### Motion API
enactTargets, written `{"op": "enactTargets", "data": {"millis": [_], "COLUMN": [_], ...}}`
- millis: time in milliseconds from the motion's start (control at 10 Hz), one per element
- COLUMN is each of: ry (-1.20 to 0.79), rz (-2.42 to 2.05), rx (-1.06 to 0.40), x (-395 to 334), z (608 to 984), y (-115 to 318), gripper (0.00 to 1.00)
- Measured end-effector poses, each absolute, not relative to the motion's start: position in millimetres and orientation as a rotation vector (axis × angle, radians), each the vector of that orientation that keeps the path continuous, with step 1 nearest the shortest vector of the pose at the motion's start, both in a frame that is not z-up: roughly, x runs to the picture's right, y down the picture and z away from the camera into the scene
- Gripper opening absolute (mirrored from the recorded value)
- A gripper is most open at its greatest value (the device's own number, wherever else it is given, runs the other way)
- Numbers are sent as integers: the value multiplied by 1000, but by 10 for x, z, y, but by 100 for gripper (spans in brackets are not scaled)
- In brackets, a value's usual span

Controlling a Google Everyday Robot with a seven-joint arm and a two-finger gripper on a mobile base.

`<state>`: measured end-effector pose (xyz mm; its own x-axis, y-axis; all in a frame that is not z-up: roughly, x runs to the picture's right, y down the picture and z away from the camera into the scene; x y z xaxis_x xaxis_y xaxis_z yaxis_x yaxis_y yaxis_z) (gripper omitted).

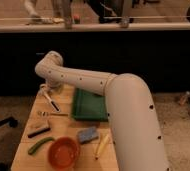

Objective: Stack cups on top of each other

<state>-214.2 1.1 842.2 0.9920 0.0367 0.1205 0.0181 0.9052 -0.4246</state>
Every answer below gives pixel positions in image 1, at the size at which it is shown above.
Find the cream white cup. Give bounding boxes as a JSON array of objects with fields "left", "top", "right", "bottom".
[{"left": 46, "top": 80, "right": 62, "bottom": 89}]

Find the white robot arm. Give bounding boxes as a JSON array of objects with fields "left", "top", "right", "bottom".
[{"left": 35, "top": 51, "right": 171, "bottom": 171}]

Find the green cutting board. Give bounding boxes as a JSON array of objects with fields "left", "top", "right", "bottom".
[{"left": 71, "top": 88, "right": 108, "bottom": 122}]

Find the blue grey sponge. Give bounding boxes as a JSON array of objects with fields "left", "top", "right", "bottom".
[{"left": 77, "top": 127, "right": 99, "bottom": 144}]

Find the orange plastic bowl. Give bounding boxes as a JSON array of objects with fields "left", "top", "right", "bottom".
[{"left": 47, "top": 137, "right": 80, "bottom": 171}]

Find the green cucumber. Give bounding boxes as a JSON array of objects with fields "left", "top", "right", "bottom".
[{"left": 28, "top": 137, "right": 55, "bottom": 155}]

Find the white handled knife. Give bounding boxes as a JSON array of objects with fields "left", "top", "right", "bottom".
[{"left": 40, "top": 84, "right": 60, "bottom": 112}]

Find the long shelf rail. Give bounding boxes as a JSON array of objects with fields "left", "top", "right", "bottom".
[{"left": 0, "top": 22, "right": 190, "bottom": 33}]

